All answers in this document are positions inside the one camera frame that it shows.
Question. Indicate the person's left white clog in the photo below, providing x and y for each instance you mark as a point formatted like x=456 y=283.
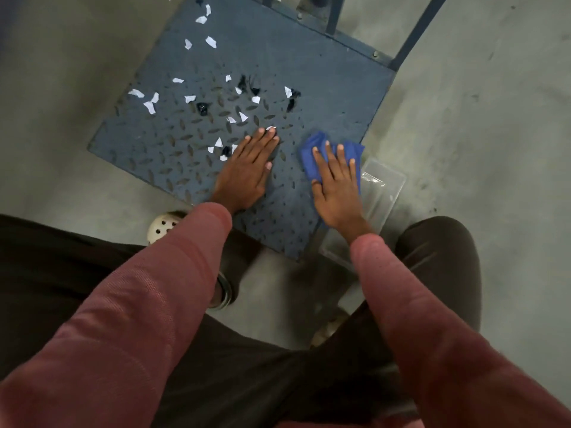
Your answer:
x=160 y=225

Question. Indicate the clear plastic container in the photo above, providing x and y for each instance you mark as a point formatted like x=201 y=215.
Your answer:
x=383 y=187

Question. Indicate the person's right forearm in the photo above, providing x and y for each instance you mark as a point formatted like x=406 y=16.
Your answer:
x=424 y=325

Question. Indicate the person's left hand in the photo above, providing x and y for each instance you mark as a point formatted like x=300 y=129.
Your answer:
x=243 y=178

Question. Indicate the scattered white paper scraps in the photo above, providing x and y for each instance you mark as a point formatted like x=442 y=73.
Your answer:
x=149 y=106

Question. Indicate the person's dark brown trousers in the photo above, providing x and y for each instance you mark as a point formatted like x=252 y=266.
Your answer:
x=67 y=271

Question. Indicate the person's right white clog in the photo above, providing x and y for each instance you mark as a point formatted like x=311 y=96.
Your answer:
x=328 y=332

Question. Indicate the person's white clog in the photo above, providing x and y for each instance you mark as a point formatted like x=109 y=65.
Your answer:
x=160 y=225
x=328 y=332

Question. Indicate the person's left forearm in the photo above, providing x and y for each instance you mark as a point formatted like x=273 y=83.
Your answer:
x=125 y=316

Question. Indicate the blue cleaning cloth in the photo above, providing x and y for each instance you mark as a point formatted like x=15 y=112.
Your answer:
x=310 y=151

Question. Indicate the person's right hand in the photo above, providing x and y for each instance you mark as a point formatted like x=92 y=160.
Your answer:
x=339 y=200

